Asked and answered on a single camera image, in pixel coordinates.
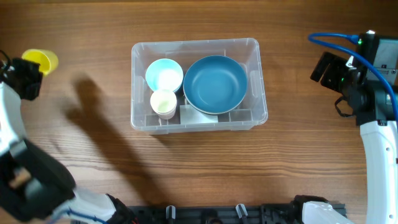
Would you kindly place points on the pink cup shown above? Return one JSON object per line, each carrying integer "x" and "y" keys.
{"x": 167, "y": 115}

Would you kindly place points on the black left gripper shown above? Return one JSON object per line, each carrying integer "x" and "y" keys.
{"x": 33, "y": 68}

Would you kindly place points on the dark blue plate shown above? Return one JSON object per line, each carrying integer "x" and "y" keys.
{"x": 215, "y": 79}

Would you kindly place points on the yellow cup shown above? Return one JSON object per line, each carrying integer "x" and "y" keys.
{"x": 47, "y": 60}

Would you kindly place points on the white label in container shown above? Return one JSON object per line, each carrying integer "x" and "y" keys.
{"x": 189, "y": 115}

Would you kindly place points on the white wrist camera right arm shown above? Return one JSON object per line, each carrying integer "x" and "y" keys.
{"x": 380, "y": 51}

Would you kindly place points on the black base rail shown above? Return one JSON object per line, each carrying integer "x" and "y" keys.
{"x": 262, "y": 214}

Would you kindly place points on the pale cream cup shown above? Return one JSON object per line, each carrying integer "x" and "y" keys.
{"x": 163, "y": 101}

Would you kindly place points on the clear plastic storage container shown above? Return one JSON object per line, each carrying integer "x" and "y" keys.
{"x": 246, "y": 51}

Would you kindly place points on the light blue bowl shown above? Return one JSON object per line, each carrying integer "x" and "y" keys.
{"x": 164, "y": 74}

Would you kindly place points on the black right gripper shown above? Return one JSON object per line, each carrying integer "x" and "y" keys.
{"x": 329, "y": 79}

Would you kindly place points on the right arm base joint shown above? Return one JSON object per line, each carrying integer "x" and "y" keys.
{"x": 310, "y": 209}

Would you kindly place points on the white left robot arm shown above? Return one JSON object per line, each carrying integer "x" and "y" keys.
{"x": 34, "y": 185}

